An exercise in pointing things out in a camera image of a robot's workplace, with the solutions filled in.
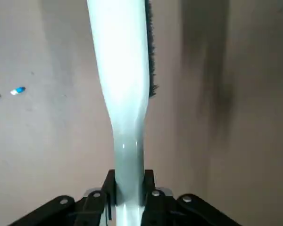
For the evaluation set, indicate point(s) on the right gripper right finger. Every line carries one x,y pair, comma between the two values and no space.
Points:
160,209

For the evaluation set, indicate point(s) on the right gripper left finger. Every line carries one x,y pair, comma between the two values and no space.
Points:
94,207

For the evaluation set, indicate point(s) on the white hand brush black bristles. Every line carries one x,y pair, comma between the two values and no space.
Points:
120,70

